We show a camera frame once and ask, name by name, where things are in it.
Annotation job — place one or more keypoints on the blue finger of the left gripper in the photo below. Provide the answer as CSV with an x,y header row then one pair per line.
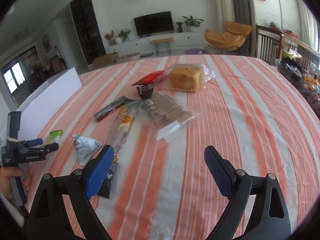
x,y
44,149
32,143

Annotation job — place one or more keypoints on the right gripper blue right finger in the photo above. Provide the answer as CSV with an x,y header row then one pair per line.
x,y
221,170

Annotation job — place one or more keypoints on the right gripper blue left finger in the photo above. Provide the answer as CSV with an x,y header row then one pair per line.
x,y
96,170

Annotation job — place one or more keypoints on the green snack packet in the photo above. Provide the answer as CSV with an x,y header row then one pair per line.
x,y
54,136

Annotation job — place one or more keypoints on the white blue triangular packet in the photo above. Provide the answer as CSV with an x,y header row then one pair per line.
x,y
85,148

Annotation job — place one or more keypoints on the long yellow black biscuit pack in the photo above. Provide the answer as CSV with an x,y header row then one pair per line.
x,y
117,138

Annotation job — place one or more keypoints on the grey maroon snack bar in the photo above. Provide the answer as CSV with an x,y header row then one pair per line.
x,y
110,108

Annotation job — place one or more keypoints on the brown cracker clear bag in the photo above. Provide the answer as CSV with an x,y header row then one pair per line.
x,y
166,115

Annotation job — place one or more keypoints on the dark chocolate bar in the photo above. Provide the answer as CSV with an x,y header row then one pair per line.
x,y
145,92

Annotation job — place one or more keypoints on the red snack packet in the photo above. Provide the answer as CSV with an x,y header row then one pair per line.
x,y
148,79

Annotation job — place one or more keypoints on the bread loaf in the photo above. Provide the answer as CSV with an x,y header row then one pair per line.
x,y
185,77

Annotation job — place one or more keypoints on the person's left hand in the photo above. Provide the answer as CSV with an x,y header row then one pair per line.
x,y
6,173

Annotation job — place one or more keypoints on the white cardboard box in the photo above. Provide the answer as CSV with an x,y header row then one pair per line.
x,y
38,109

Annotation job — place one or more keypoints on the striped orange white tablecloth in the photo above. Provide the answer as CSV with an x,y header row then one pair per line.
x,y
249,112

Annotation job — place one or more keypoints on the cardboard box on floor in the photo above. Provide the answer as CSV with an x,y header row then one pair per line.
x,y
105,60

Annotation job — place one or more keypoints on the round pet bed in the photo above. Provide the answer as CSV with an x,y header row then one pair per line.
x,y
128,58

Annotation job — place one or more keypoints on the black display cabinet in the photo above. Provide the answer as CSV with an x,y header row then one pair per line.
x,y
87,29

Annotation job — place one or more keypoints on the red flower bouquet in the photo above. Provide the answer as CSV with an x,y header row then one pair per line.
x,y
110,38

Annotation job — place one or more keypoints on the white round vase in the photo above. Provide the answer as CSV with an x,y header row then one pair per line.
x,y
118,40

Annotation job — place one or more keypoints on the cluttered side table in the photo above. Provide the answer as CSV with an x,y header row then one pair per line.
x,y
301,63

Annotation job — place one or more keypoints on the purple floor mat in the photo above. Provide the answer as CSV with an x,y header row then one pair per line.
x,y
194,51

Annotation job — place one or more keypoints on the green plant in vase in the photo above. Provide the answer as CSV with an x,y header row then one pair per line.
x,y
124,34

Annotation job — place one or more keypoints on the small wooden bench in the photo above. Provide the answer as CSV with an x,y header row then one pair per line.
x,y
166,41

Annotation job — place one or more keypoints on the dark wooden chair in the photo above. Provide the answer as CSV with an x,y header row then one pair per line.
x,y
269,44

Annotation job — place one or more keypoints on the orange lounge chair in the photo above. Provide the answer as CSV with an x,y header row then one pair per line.
x,y
233,37

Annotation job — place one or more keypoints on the white tv cabinet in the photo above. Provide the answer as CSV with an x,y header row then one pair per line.
x,y
182,41

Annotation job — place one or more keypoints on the black television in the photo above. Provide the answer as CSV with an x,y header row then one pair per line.
x,y
154,23

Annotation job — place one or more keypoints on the small dark potted plant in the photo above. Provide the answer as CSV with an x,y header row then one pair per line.
x,y
179,26

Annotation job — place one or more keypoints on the green potted plant right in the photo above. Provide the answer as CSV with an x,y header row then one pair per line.
x,y
193,23

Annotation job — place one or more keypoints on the covered standing air conditioner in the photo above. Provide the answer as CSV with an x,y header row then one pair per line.
x,y
225,12

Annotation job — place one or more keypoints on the white sheer curtain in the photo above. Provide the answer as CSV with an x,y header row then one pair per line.
x,y
309,26

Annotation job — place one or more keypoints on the grey curtain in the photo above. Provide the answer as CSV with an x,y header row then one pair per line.
x,y
244,14

